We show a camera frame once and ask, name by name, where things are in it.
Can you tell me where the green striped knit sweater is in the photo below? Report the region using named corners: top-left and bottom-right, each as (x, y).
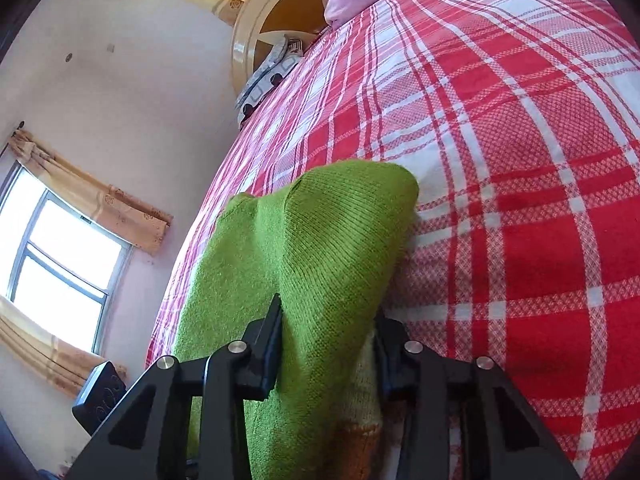
top-left (172, 159), bottom-right (419, 479)

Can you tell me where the yellow curtain side window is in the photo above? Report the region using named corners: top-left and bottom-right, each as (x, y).
top-left (8, 129), bottom-right (172, 256)

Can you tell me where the red white plaid bedsheet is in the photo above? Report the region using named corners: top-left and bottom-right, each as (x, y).
top-left (146, 0), bottom-right (639, 479)

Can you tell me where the grey patterned pillow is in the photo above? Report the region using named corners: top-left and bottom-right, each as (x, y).
top-left (235, 35), bottom-right (304, 128)

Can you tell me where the cream wooden arched headboard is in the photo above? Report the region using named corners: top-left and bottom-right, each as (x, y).
top-left (231, 0), bottom-right (326, 92)

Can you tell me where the side window aluminium frame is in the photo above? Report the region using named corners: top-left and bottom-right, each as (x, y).
top-left (1, 162), bottom-right (131, 353)

